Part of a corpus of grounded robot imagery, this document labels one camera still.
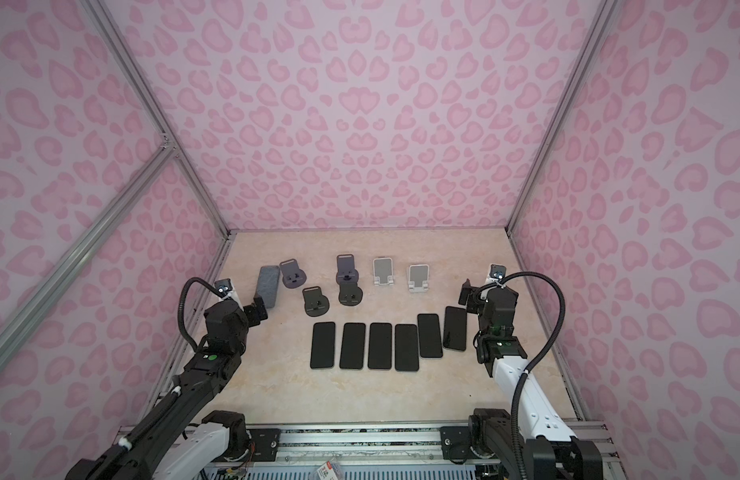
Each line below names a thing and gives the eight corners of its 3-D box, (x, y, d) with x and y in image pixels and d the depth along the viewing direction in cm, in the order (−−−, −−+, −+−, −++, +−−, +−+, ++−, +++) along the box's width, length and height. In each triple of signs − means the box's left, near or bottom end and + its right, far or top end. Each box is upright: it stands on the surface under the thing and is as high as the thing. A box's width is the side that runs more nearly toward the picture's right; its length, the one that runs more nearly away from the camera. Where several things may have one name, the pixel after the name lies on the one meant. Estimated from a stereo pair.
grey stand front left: (307, 316, 99) (300, 299, 91) (309, 303, 102) (303, 286, 94) (328, 316, 99) (323, 299, 91) (329, 303, 102) (325, 286, 94)
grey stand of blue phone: (338, 305, 101) (337, 301, 99) (340, 286, 106) (339, 282, 104) (362, 305, 101) (361, 301, 99) (363, 286, 106) (362, 282, 104)
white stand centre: (373, 285, 105) (373, 273, 100) (374, 270, 110) (373, 257, 104) (392, 285, 105) (393, 273, 100) (392, 270, 110) (392, 257, 104)
